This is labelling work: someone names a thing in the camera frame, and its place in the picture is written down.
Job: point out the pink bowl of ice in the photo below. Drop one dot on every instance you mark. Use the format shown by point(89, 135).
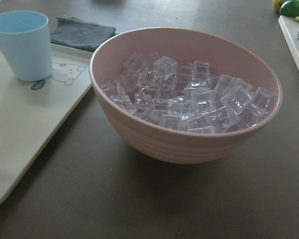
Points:
point(182, 45)

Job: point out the blue plastic cup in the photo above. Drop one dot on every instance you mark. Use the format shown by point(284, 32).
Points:
point(25, 44)

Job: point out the grey folded cloth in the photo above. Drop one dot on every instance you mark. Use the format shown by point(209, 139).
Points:
point(75, 33)

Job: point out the beige serving tray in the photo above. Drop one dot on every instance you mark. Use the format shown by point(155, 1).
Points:
point(32, 112)

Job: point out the wooden cutting board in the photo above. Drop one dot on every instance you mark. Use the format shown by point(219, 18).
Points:
point(290, 28)

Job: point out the yellow lemon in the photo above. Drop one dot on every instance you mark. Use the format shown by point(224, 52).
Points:
point(277, 4)

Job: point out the green lime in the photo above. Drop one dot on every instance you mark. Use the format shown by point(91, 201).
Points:
point(290, 8)

